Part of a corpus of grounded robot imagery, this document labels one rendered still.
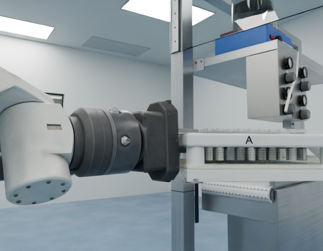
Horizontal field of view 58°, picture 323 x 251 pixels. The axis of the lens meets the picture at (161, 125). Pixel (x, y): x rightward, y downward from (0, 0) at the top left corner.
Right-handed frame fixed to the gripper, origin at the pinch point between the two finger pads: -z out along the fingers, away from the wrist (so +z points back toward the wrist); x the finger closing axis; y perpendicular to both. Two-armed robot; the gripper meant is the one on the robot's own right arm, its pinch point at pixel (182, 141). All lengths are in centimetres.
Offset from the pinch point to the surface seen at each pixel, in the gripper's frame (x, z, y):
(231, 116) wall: -50, -392, -298
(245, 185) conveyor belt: 14, -47, -23
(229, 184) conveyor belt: 14, -47, -29
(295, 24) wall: -174, -383, -167
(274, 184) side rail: 13, -48, -13
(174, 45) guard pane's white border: -36, -37, -43
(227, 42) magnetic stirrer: -35, -48, -28
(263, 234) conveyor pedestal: 32, -58, -24
